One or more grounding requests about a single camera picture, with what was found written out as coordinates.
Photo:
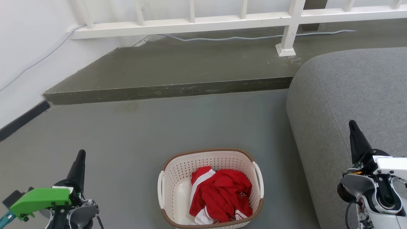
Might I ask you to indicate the dark brown post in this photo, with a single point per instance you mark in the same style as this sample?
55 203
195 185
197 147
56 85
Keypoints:
313 12

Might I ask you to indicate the red white clothing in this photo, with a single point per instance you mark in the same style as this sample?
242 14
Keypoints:
222 197

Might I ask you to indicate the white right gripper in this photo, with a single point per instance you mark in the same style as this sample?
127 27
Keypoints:
392 165

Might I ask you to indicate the grey fabric sofa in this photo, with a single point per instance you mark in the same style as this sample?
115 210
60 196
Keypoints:
343 95

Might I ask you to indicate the black wall baseboard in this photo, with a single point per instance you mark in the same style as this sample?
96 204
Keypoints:
22 120

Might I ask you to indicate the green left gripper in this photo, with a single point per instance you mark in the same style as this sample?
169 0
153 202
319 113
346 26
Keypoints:
39 198

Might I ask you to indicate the white perforated laundry basket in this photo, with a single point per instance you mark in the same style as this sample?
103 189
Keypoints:
178 190

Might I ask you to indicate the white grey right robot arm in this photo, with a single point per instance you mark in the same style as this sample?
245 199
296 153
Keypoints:
372 190

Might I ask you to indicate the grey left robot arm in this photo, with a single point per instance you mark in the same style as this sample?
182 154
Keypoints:
79 214

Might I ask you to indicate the raised concrete step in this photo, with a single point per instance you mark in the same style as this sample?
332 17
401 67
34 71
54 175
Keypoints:
175 70

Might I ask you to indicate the white wooden railing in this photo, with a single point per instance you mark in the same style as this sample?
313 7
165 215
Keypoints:
190 25

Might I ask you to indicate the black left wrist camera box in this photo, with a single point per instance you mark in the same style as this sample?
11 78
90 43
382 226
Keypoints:
12 197

